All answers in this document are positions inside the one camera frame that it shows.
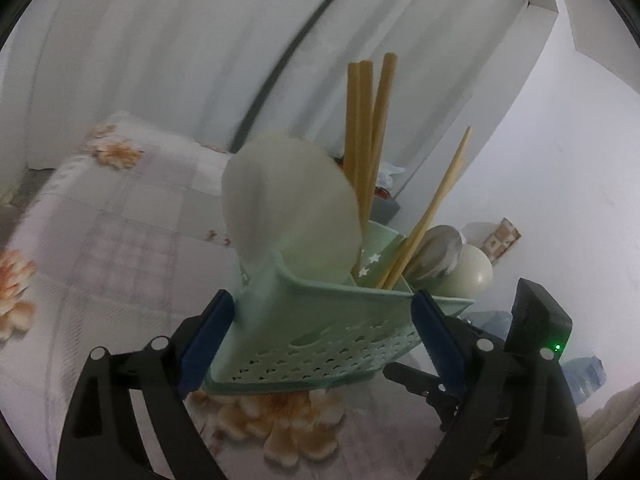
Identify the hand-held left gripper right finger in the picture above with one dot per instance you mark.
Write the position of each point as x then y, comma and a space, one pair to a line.
440, 347

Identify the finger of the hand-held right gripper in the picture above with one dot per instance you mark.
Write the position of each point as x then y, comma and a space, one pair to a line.
417, 377

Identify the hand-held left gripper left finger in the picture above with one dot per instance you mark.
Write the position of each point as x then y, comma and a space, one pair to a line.
206, 345

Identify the white rice paddle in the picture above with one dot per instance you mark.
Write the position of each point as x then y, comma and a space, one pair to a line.
290, 205
470, 270

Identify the metal spoon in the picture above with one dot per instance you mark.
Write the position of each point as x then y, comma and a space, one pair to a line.
437, 252

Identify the green star-cutout utensil holder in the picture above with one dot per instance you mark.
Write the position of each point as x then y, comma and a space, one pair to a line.
320, 320

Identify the clear blue plastic bottle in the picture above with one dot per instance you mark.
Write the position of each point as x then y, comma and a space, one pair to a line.
582, 377

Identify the patterned paper box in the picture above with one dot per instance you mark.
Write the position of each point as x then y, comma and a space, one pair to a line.
502, 240

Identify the white cloth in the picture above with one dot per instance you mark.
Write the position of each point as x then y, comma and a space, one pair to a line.
605, 425

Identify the grey box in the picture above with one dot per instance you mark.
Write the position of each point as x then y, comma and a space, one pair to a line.
386, 210

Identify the white curtain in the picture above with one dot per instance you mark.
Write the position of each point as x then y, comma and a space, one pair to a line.
175, 45

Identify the dark curtain pole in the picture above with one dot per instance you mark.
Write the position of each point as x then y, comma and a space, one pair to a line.
300, 40

